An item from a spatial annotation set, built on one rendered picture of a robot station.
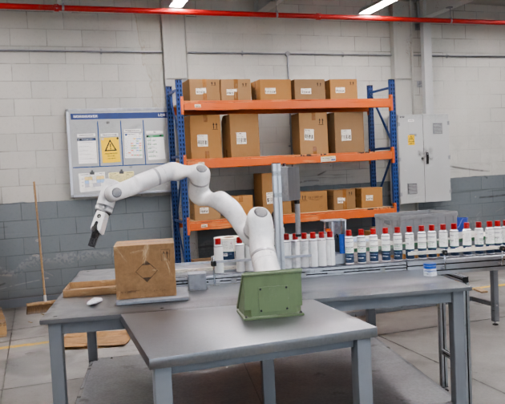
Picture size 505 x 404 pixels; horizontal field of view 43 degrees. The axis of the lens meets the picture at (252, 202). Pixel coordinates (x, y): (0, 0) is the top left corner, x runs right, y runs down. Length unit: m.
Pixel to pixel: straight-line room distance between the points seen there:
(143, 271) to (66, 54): 5.03
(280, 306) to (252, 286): 0.15
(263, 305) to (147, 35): 5.79
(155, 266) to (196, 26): 5.39
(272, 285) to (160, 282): 0.74
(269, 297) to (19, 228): 5.42
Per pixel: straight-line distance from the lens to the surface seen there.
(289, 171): 3.56
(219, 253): 3.67
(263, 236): 2.97
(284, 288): 2.77
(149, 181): 3.20
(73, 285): 3.86
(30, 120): 7.88
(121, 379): 4.16
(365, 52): 9.11
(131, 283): 3.29
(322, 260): 3.77
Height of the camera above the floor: 1.47
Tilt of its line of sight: 3 degrees down
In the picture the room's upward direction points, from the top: 3 degrees counter-clockwise
